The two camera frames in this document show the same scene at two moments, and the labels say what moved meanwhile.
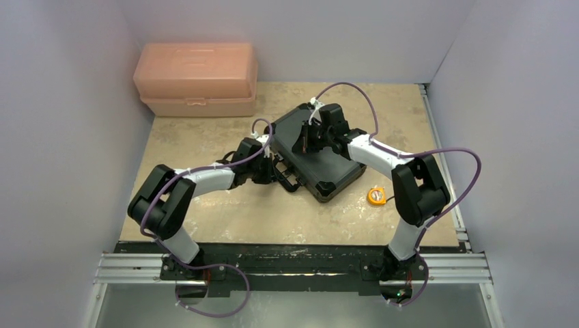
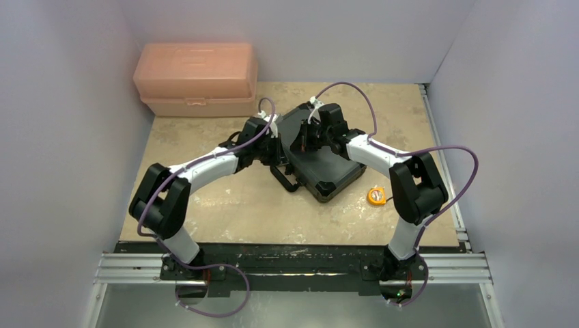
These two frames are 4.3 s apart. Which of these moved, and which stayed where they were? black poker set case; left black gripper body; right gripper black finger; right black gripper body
Moved: left black gripper body
Stayed: right black gripper body; black poker set case; right gripper black finger
